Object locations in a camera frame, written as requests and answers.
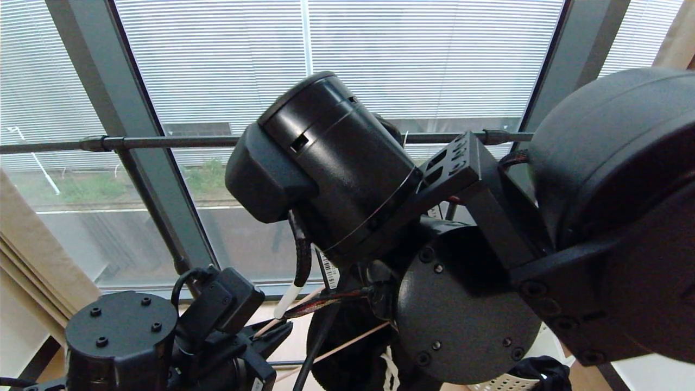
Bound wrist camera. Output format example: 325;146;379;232
314;245;343;291
176;266;267;348

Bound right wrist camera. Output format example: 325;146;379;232
314;245;343;291

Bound pink clothes hanger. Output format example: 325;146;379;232
254;287;393;382

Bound beige curtain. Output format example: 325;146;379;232
0;167;105;329
652;0;695;70

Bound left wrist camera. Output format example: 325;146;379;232
176;266;267;348

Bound black clothes rack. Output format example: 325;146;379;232
0;129;535;367

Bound window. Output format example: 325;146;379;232
0;0;685;298

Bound black drawstring shorts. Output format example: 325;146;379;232
306;301;416;391

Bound white laundry basket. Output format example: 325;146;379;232
467;323;571;391

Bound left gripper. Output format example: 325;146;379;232
163;320;294;391

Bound black cable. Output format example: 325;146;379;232
171;267;218;316
292;301;343;391

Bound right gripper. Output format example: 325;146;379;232
395;225;544;384

